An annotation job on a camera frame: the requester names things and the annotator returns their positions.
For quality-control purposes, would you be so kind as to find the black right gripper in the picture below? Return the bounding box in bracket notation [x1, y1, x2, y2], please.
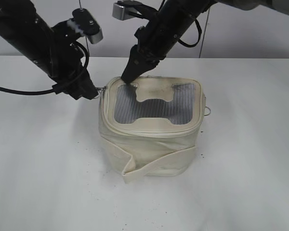
[121, 26, 166, 82]

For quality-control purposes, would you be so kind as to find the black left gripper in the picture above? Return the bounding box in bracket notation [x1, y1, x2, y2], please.
[47, 42, 99, 100]

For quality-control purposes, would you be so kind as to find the cream zippered bag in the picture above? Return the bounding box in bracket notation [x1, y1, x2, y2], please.
[99, 76, 207, 183]

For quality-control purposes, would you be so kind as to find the silver ring zipper pull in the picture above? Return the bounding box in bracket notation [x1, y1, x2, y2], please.
[204, 97, 211, 116]

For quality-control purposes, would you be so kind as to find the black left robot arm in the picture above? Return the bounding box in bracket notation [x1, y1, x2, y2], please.
[0, 0, 103, 100]

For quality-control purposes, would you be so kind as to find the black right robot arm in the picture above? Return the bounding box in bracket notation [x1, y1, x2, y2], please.
[117, 0, 216, 84]

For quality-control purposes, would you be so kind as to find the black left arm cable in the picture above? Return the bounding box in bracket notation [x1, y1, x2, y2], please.
[0, 40, 90, 95]

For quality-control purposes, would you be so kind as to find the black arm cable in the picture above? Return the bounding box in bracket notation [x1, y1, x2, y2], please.
[178, 18, 202, 48]
[0, 40, 90, 95]

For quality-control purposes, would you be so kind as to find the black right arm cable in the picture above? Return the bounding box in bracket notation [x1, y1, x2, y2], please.
[178, 18, 202, 48]

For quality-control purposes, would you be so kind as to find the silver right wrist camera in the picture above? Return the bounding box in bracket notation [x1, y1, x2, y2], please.
[112, 0, 144, 21]

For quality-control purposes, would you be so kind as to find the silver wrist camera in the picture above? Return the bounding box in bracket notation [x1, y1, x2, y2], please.
[67, 8, 103, 44]
[112, 0, 144, 21]

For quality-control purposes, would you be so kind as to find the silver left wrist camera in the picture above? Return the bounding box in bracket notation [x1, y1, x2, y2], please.
[67, 8, 103, 44]

